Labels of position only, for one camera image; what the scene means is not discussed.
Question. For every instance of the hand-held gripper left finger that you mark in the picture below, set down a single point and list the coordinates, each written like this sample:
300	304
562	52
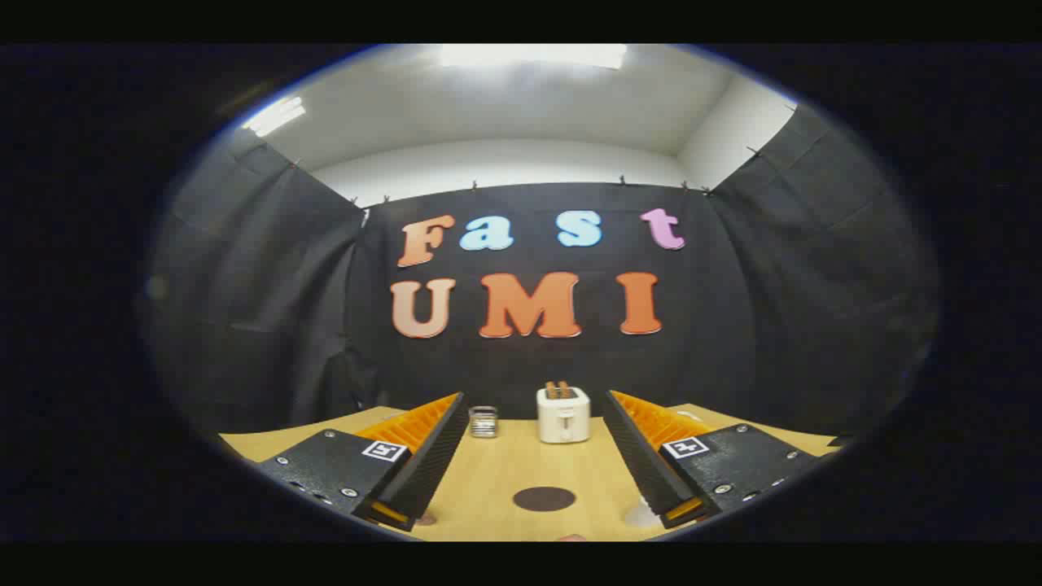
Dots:
431	464

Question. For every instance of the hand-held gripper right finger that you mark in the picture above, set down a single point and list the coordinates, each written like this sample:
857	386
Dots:
643	464

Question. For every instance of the dark brown round coaster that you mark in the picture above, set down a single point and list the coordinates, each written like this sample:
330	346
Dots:
544	499

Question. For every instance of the small metal rack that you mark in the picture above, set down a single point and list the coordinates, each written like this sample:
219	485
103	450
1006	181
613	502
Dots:
483	422

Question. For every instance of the wooden table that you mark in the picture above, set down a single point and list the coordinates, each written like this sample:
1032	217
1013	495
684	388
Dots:
505	464

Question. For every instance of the white toaster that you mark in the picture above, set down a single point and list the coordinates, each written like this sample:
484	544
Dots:
563	421

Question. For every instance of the black table clamp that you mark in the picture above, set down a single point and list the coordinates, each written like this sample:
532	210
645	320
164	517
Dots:
839	441

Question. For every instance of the large ceiling light panel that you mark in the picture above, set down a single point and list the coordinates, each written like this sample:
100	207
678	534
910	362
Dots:
533	55

